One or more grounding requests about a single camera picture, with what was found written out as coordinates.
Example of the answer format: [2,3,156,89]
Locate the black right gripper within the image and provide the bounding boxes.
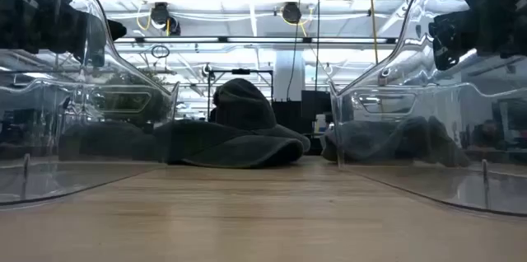
[427,10,478,72]

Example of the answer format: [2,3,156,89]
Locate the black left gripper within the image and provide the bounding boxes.
[61,10,128,68]

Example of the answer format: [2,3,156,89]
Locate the clear plastic tray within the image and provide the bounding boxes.
[328,0,527,218]
[0,0,181,209]

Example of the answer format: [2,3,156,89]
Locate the long ceiling light bar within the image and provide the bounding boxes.
[114,35,399,45]

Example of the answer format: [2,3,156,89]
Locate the black computer case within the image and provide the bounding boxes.
[271,90,333,136]

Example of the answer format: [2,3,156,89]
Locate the black ceiling cable reel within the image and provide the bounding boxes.
[149,1,182,37]
[281,1,304,25]

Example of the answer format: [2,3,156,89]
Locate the black hanging cable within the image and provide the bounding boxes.
[314,0,322,92]

